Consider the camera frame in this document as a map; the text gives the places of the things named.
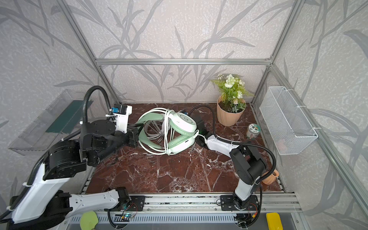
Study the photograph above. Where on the small green white tin can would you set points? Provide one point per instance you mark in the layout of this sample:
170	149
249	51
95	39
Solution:
253	131

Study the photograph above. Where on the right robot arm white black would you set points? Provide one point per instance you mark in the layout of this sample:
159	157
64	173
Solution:
253	163

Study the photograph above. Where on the white over-ear headphones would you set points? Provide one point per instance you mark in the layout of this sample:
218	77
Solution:
153	130

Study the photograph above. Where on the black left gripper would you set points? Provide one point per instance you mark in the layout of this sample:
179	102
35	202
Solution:
133	136

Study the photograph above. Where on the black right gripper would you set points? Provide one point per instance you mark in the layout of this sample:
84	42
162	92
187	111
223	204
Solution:
200	139

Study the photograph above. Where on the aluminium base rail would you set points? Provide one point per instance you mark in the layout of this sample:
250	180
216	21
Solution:
198	208

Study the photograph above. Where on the white wire mesh basket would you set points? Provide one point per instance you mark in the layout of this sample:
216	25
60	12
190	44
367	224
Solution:
290	129

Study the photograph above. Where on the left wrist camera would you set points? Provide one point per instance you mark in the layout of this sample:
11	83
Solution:
121	113

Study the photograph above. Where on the small terracotta vase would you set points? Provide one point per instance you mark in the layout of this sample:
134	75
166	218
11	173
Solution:
271	178

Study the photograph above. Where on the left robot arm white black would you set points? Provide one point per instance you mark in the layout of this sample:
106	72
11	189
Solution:
42	204

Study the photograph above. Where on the yellow object at front edge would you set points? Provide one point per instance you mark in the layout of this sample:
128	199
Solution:
274	221

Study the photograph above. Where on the clear plastic wall shelf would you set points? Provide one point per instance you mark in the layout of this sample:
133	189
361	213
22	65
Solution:
59	120

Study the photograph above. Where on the light green object front left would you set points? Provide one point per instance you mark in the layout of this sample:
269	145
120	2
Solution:
88	221

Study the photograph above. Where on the potted plant beige pot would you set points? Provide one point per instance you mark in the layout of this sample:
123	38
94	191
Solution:
231	102

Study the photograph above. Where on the mint green over-ear headphones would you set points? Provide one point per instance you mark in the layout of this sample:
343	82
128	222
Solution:
179	132

